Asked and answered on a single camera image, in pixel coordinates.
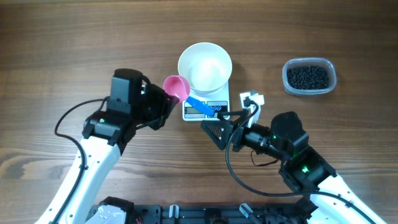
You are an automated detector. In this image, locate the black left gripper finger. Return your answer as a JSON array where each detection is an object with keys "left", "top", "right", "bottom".
[
  {"left": 144, "top": 83, "right": 169, "bottom": 98},
  {"left": 149, "top": 96, "right": 178, "bottom": 130}
]

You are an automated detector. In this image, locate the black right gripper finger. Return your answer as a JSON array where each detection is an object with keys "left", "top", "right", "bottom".
[
  {"left": 217, "top": 109, "right": 249, "bottom": 121},
  {"left": 200, "top": 120, "right": 234, "bottom": 151}
]

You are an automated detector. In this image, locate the pink scoop with blue handle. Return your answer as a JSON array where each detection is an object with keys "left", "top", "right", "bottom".
[{"left": 163, "top": 75, "right": 215, "bottom": 116}]

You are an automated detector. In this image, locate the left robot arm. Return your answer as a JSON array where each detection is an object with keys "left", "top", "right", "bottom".
[{"left": 38, "top": 68, "right": 178, "bottom": 223}]

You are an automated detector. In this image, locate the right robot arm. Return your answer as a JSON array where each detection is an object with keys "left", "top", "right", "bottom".
[{"left": 201, "top": 111, "right": 383, "bottom": 223}]

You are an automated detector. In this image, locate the white digital kitchen scale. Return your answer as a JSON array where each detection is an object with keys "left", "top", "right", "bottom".
[{"left": 182, "top": 83, "right": 230, "bottom": 122}]

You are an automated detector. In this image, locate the white bowl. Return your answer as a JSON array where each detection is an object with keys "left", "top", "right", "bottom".
[{"left": 178, "top": 42, "right": 233, "bottom": 95}]

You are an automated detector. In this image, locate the clear plastic container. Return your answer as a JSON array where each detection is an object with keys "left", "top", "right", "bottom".
[{"left": 282, "top": 57, "right": 337, "bottom": 96}]

